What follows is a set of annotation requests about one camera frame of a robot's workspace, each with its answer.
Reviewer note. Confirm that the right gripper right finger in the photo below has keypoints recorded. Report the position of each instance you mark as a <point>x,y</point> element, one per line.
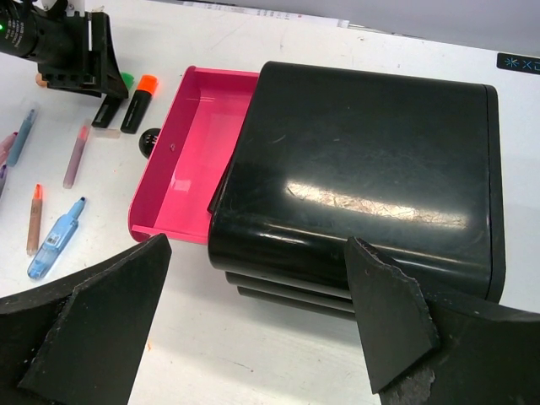
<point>427,343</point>

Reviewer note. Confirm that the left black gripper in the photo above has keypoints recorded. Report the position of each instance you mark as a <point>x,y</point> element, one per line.
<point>73,51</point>

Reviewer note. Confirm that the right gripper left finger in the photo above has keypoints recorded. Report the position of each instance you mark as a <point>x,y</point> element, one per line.
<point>80,339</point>

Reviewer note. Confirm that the green cap black marker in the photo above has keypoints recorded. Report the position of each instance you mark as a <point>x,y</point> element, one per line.
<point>110,105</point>

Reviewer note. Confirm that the orange cap black marker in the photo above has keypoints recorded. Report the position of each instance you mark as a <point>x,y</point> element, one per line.
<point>139,104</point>

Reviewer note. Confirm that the pink purple highlighter pen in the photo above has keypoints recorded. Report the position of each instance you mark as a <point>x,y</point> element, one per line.
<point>76,156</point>

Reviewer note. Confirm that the pink top drawer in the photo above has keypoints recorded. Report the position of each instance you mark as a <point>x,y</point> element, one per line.
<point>192,151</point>

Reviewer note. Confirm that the black drawer organizer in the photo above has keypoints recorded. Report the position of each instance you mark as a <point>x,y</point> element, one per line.
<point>410,165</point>

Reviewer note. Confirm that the small clear eraser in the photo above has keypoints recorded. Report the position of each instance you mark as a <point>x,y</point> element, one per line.
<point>108,133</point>

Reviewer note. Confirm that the blue correction tape pen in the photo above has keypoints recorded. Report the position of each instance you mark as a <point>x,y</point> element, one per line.
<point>56,241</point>

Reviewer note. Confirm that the pink correction tape pen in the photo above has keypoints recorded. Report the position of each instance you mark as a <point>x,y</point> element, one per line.
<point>5,147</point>

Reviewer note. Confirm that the orange tip highlighter pen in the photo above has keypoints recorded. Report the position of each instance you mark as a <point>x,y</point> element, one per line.
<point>35,221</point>

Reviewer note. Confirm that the blue corner label right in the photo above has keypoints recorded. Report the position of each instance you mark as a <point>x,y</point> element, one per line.
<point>518,63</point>

